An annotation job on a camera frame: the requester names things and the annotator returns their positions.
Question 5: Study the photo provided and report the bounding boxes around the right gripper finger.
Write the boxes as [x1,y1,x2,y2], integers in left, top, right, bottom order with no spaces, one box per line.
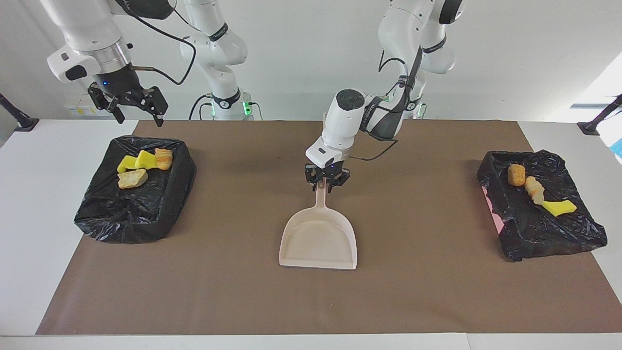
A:
[139,86,169,128]
[87,82,125,124]

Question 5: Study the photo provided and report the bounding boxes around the beige plastic dustpan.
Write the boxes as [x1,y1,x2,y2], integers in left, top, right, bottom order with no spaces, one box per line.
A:
[278,181,358,270]

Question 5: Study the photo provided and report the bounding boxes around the pale beige foam chunk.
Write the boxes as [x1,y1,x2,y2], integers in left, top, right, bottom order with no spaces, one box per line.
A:
[118,169,149,189]

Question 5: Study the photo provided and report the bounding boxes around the brown oval foam nugget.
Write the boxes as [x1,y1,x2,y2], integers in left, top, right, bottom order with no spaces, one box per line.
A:
[507,164,527,187]

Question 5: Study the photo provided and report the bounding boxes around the tan ridged foam piece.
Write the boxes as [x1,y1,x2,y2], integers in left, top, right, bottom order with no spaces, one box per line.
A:
[525,176,546,205]

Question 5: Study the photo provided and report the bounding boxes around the small yellow green sponge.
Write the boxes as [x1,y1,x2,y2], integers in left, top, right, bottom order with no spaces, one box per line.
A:
[541,199,578,217]

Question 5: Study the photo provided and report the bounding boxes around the black bag lined pink bin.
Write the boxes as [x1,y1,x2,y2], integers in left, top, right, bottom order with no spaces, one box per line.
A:
[476,149,608,262]

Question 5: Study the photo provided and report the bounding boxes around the brown table mat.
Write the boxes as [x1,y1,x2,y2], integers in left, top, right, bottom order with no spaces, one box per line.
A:
[36,120,622,335]

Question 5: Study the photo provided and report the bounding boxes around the white wall socket box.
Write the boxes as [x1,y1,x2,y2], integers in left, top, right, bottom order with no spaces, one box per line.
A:
[65,93,111,117]

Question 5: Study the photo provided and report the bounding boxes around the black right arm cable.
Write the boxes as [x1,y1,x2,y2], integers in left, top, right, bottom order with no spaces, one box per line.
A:
[124,0,197,87]

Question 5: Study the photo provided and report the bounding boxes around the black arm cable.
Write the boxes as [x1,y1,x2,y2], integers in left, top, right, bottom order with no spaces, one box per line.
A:
[349,46,423,162]
[124,0,197,87]

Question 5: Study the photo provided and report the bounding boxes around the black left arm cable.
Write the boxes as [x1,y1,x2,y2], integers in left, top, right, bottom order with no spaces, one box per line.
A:
[349,46,423,162]

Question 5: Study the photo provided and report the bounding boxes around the black camera stand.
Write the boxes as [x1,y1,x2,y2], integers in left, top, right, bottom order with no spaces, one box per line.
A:
[577,95,622,136]
[0,93,40,132]

